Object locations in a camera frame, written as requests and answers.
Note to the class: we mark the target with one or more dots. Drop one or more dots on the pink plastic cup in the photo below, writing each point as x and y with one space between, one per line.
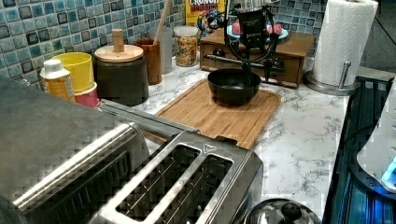
88 97

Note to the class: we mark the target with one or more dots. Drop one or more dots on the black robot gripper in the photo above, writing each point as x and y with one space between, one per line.
255 43

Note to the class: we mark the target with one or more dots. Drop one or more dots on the black bowl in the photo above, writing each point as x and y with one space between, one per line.
229 86

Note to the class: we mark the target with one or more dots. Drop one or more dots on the wooden drawer box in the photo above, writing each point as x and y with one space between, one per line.
290 56

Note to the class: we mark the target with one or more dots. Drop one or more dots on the bamboo cutting board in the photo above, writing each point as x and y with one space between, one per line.
244 123

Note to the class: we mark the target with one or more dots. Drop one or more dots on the yellow cereal box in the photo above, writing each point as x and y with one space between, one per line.
206 15

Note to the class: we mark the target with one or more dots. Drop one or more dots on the pink toy fruit left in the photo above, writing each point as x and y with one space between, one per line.
236 30

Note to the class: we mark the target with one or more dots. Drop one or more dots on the light blue plate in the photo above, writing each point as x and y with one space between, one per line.
283 34

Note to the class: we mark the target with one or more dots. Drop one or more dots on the wooden spoon handle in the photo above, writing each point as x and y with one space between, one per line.
162 21

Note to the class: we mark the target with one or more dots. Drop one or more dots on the metal paper towel holder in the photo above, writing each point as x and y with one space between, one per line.
341 89

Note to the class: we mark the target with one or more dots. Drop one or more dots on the orange bottle with white cap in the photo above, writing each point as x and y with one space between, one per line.
57 80

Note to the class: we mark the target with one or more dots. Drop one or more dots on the wooden utensil holder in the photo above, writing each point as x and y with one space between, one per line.
152 52

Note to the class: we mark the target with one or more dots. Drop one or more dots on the black canister with wooden lid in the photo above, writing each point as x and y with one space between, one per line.
121 72

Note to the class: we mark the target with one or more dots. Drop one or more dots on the stainless steel toaster oven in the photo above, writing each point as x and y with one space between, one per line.
60 161

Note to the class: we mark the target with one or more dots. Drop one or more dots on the yellow plastic cup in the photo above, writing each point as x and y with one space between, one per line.
79 64

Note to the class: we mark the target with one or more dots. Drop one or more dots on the glass jar of cereal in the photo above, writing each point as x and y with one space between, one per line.
186 45

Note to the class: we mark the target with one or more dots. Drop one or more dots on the white paper towel roll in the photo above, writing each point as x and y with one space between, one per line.
343 36

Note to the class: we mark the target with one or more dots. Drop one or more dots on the red toy fruit right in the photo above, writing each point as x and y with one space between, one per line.
274 29

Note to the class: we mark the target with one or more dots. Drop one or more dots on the white appliance with blue light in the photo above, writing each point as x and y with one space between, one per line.
377 157

